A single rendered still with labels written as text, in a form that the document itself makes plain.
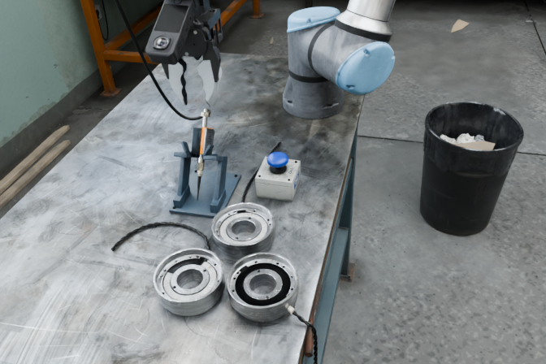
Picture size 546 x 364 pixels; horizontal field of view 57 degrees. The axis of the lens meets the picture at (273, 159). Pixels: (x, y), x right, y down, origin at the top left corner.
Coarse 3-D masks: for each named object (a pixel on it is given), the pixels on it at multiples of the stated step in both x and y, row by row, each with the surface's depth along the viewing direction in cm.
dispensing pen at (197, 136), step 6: (204, 114) 90; (204, 120) 90; (204, 126) 90; (198, 132) 89; (198, 138) 89; (192, 144) 89; (198, 144) 89; (192, 150) 89; (198, 150) 89; (198, 156) 90; (198, 162) 90; (198, 168) 90; (198, 174) 90; (198, 180) 91; (198, 186) 91; (198, 192) 91
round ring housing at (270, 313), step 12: (264, 252) 77; (240, 264) 76; (252, 264) 77; (276, 264) 76; (288, 264) 75; (228, 276) 73; (252, 276) 75; (264, 276) 76; (276, 276) 74; (228, 288) 72; (252, 288) 76; (276, 288) 73; (240, 300) 71; (288, 300) 70; (240, 312) 71; (252, 312) 69; (264, 312) 69; (276, 312) 70
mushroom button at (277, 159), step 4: (276, 152) 93; (280, 152) 93; (268, 156) 92; (272, 156) 92; (276, 156) 92; (280, 156) 92; (284, 156) 92; (268, 160) 91; (272, 160) 91; (276, 160) 91; (280, 160) 91; (284, 160) 91; (268, 164) 92; (272, 164) 91; (276, 164) 90; (280, 164) 90; (284, 164) 91; (276, 168) 93
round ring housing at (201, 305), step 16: (176, 256) 78; (192, 256) 79; (208, 256) 78; (160, 272) 76; (176, 272) 76; (192, 272) 77; (160, 288) 74; (176, 288) 73; (192, 288) 73; (176, 304) 70; (192, 304) 70; (208, 304) 72
